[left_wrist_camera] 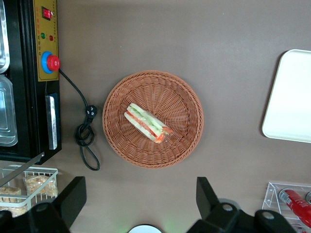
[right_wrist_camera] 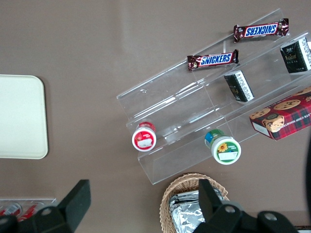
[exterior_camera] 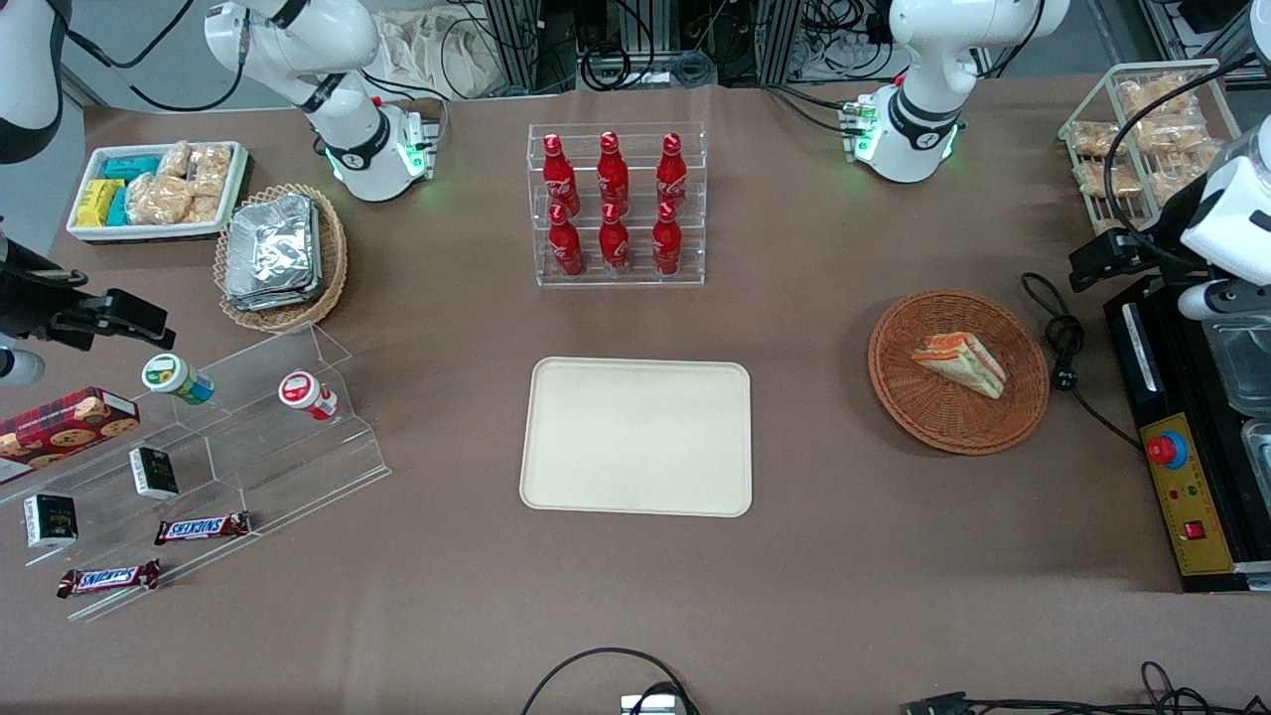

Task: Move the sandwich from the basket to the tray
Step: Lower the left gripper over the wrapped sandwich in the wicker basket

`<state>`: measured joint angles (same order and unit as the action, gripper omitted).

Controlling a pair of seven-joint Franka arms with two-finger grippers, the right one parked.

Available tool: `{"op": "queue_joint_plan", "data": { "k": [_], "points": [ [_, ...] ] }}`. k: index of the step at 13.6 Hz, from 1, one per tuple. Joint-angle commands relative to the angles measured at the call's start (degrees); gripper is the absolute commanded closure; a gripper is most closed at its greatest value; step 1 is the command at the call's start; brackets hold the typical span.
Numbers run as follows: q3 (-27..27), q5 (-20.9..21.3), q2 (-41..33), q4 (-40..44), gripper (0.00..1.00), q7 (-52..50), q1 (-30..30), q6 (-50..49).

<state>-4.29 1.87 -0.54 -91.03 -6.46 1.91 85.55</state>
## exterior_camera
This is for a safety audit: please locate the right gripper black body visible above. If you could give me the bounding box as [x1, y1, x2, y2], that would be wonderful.
[0, 235, 97, 349]

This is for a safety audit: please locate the triangular sandwich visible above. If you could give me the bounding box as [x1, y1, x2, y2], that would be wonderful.
[911, 332, 1008, 400]

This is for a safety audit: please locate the light tan wicker basket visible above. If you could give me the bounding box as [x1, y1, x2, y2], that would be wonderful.
[213, 183, 349, 334]

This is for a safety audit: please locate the dark brown round wicker basket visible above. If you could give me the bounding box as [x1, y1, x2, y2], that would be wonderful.
[868, 289, 1052, 456]

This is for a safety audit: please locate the cream rectangular tray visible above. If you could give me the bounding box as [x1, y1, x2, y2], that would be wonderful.
[519, 357, 754, 518]

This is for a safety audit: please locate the green label white lid jar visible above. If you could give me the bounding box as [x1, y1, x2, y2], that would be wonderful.
[141, 353, 215, 406]

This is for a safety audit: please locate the bagged bread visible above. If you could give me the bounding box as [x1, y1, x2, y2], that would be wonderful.
[1132, 114, 1214, 155]
[1070, 121, 1125, 158]
[1117, 74, 1198, 118]
[1075, 161, 1143, 198]
[1147, 159, 1207, 205]

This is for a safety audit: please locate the white rectangular bin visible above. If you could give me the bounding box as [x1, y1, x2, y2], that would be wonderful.
[67, 141, 249, 244]

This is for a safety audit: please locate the red tartan cookie box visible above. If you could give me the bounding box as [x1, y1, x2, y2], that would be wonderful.
[0, 386, 141, 485]

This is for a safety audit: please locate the clear rectangular tub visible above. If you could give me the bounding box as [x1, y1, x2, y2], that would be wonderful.
[1203, 316, 1271, 416]
[1241, 417, 1271, 488]

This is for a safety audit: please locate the silver foil packet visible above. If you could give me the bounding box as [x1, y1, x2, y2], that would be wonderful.
[226, 194, 317, 299]
[223, 204, 325, 312]

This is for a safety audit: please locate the small black box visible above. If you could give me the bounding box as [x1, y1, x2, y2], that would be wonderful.
[129, 446, 181, 501]
[23, 494, 79, 549]

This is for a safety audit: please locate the red label white lid jar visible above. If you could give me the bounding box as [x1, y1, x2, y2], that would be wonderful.
[277, 370, 340, 421]

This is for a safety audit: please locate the clear acrylic stepped display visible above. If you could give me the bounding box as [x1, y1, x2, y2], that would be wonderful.
[0, 323, 392, 624]

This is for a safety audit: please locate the Snickers chocolate bar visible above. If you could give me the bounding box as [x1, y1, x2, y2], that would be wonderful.
[57, 559, 162, 599]
[154, 511, 251, 546]

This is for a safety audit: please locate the black machine with yellow panel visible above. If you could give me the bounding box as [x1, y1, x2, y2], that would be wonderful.
[1104, 273, 1271, 594]

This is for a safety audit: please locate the white cloth bag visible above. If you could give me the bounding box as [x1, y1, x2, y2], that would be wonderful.
[372, 8, 505, 100]

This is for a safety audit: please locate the red cola bottle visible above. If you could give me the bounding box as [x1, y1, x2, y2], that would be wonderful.
[598, 204, 632, 276]
[655, 133, 689, 208]
[542, 134, 581, 215]
[597, 131, 631, 212]
[548, 204, 586, 278]
[651, 203, 684, 277]

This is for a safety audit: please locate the clear acrylic bottle rack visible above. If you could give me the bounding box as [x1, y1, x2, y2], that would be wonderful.
[527, 122, 707, 289]

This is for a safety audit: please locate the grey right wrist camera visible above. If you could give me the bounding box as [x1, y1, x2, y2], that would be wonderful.
[0, 348, 46, 388]

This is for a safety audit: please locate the black left wrist camera cable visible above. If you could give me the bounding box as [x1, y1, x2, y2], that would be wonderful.
[1104, 50, 1271, 269]

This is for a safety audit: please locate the black power cable with plug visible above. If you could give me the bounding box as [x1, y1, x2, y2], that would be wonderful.
[1021, 271, 1143, 450]

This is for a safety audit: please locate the white wire basket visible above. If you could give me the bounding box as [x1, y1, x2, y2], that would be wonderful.
[1059, 60, 1244, 236]

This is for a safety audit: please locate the aluminium frame post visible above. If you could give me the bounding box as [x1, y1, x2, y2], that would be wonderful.
[485, 0, 579, 95]
[760, 0, 805, 85]

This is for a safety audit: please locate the thin black cable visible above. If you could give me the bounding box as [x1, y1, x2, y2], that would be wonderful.
[963, 660, 1271, 715]

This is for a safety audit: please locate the black coiled cable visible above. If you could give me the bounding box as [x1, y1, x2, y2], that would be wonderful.
[581, 40, 634, 90]

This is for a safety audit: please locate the black looped cable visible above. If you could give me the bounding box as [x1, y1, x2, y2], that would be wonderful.
[520, 647, 701, 715]

